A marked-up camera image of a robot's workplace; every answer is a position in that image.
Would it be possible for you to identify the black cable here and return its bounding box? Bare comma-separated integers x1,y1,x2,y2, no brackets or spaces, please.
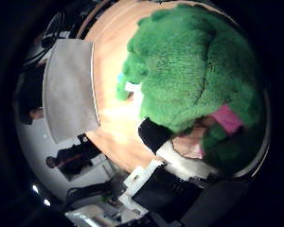
65,181,115,203

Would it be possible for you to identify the person in dark clothing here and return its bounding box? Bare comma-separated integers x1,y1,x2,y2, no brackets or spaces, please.
16,71,45,126

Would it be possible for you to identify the person in black clothing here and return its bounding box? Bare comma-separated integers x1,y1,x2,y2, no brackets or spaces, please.
45,133,102,178

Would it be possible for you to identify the green plush dinosaur toy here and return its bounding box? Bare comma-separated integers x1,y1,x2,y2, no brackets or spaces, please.
115,3,267,178

